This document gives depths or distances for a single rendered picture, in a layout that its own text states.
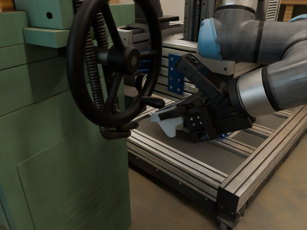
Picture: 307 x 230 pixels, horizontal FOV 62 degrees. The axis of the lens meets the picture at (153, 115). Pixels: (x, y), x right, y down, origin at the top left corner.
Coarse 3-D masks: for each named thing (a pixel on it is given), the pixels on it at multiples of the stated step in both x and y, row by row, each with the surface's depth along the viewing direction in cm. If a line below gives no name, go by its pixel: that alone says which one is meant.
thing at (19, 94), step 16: (32, 64) 54; (48, 64) 58; (64, 64) 61; (0, 80) 49; (16, 80) 52; (32, 80) 55; (48, 80) 59; (64, 80) 63; (0, 96) 50; (16, 96) 53; (32, 96) 56; (48, 96) 60; (0, 112) 51
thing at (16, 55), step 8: (0, 48) 48; (8, 48) 49; (16, 48) 51; (24, 48) 52; (32, 48) 53; (40, 48) 55; (48, 48) 57; (56, 48) 58; (0, 56) 48; (8, 56) 49; (16, 56) 51; (24, 56) 52; (32, 56) 54; (40, 56) 55; (48, 56) 57; (0, 64) 49; (8, 64) 50; (16, 64) 51
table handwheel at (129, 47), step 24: (96, 0) 41; (144, 0) 52; (72, 24) 40; (72, 48) 40; (96, 48) 54; (120, 48) 49; (72, 72) 41; (120, 72) 51; (96, 120) 48; (120, 120) 54
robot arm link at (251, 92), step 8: (256, 72) 40; (240, 80) 41; (248, 80) 40; (256, 80) 39; (240, 88) 41; (248, 88) 40; (256, 88) 39; (264, 88) 45; (240, 96) 40; (248, 96) 40; (256, 96) 39; (264, 96) 38; (248, 104) 40; (256, 104) 40; (264, 104) 39; (248, 112) 41; (256, 112) 41; (264, 112) 40; (272, 112) 41
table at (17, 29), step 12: (0, 12) 47; (12, 12) 48; (24, 12) 50; (120, 12) 74; (132, 12) 79; (0, 24) 47; (12, 24) 49; (24, 24) 51; (120, 24) 76; (0, 36) 47; (12, 36) 49; (24, 36) 51; (36, 36) 49; (48, 36) 47; (60, 36) 47; (108, 36) 58
